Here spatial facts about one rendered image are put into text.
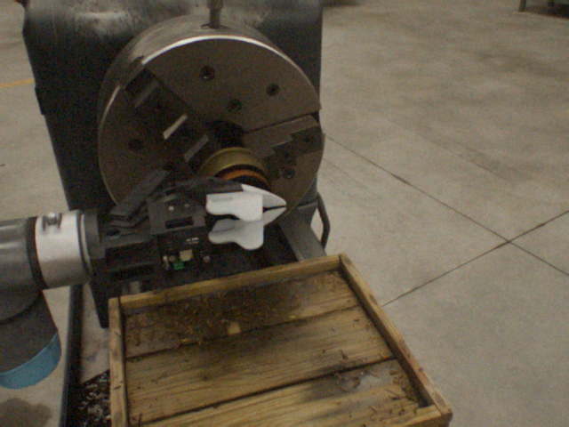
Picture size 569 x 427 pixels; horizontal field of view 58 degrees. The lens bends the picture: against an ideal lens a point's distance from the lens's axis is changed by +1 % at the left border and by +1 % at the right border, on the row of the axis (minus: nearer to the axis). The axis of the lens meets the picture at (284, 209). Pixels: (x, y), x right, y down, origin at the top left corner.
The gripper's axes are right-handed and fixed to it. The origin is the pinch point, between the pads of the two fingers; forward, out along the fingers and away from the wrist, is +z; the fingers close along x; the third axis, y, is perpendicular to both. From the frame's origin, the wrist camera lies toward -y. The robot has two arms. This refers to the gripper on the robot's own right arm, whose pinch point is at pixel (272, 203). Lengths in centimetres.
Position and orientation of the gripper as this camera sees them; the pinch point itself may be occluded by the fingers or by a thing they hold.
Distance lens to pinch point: 59.2
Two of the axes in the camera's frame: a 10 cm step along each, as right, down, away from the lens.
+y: 2.8, 5.3, -8.0
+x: -0.1, -8.3, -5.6
